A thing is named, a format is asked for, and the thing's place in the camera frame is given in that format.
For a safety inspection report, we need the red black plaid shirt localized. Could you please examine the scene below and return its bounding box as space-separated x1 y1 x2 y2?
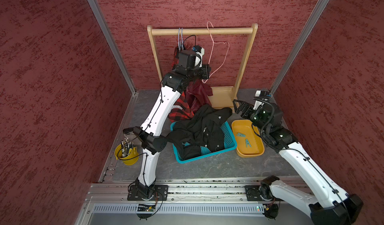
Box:
163 50 197 122

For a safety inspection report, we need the blue wire hanger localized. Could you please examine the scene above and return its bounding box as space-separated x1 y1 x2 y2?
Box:
178 28 184 51

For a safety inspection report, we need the wooden clothes rack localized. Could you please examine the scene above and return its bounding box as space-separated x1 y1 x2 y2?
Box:
147 23 258 109

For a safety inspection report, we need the maroon satin shirt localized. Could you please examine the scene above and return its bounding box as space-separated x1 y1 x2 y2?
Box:
185 80 213 113

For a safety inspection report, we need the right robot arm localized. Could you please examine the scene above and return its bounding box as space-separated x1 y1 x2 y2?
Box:
233 96 364 225

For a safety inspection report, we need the black long-sleeve shirt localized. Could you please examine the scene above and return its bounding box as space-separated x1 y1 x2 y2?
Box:
166 105 233 161

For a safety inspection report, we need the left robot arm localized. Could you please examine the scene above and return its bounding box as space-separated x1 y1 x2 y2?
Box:
128 45 211 200

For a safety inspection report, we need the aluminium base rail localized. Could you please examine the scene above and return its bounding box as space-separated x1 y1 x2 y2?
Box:
77 177 318 225

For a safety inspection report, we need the yellow plastic tray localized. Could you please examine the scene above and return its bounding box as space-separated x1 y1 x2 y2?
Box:
232 120 265 158

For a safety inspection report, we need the yellow cup with tools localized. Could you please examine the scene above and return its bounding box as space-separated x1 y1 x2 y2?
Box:
114 138 139 166

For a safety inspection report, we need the teal plastic basket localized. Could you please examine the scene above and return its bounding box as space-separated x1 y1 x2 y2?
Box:
173 122 237 164

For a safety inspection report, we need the pink wire hanger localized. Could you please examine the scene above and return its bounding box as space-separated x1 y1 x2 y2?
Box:
202 21 231 84

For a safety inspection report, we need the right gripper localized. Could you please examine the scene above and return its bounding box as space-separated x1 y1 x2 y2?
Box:
232 99 269 133

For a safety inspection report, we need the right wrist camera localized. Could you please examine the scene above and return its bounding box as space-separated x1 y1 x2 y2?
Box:
254 90 272 110

